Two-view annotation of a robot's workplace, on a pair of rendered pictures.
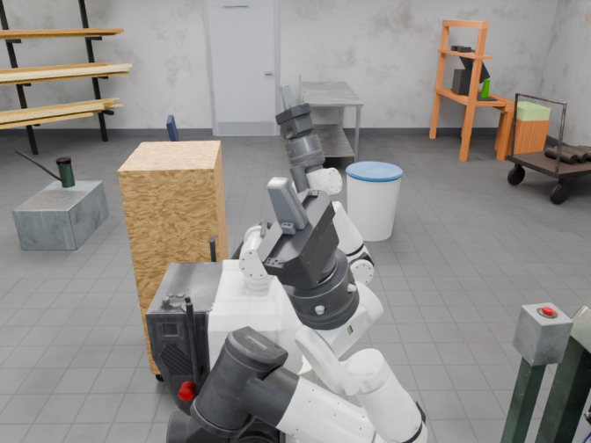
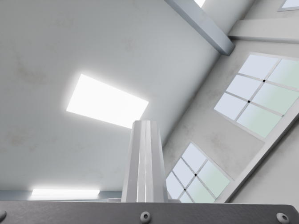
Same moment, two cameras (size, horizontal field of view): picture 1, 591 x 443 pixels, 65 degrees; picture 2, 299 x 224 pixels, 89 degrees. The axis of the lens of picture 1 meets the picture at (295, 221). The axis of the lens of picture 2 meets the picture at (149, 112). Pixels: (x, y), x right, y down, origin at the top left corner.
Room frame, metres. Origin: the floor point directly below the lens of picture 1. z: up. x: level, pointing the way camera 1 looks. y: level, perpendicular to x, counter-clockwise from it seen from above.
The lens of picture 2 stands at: (0.52, 0.06, 1.63)
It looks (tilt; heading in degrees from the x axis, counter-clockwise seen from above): 54 degrees up; 204
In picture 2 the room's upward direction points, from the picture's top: 42 degrees counter-clockwise
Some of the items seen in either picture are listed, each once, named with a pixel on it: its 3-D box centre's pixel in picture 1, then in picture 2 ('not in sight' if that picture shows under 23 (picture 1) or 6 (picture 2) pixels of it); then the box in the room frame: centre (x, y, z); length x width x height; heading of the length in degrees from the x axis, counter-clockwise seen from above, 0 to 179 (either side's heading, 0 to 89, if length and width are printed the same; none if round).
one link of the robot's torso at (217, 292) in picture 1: (233, 336); not in sight; (0.82, 0.14, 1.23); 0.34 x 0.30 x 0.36; 1
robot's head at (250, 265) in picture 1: (258, 256); not in sight; (0.81, 0.08, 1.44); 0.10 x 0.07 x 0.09; 1
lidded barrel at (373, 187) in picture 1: (371, 201); not in sight; (3.95, -0.70, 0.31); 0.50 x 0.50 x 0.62
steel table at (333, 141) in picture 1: (325, 119); not in sight; (6.64, -0.44, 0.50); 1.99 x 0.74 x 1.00; 1
